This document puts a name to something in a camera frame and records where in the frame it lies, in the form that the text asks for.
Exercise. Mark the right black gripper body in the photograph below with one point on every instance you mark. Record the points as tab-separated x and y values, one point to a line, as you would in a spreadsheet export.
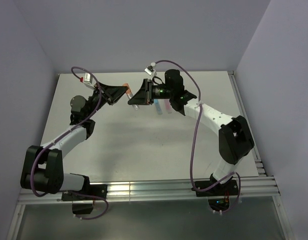
157	92

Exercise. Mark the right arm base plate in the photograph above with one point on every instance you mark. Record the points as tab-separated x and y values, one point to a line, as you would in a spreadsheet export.
218	196

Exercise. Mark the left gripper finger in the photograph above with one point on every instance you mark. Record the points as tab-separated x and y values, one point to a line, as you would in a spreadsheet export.
115	89
115	97

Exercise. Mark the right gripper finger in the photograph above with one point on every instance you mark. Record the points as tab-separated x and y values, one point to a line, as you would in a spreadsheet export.
137	100
142	91

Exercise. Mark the pink marker pen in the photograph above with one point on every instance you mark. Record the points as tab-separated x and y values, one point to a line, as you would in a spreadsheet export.
168	106

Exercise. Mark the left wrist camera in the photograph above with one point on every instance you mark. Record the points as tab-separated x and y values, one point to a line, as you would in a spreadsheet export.
88	81

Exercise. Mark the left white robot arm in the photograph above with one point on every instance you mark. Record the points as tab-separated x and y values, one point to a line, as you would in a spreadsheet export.
43	171

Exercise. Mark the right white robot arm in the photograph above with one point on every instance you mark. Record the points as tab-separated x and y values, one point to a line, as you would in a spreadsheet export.
234	136

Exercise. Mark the blue marker pen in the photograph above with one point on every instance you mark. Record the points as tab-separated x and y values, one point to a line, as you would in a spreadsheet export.
158	107

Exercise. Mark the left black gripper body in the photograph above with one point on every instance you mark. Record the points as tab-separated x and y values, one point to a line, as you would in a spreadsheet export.
98	100

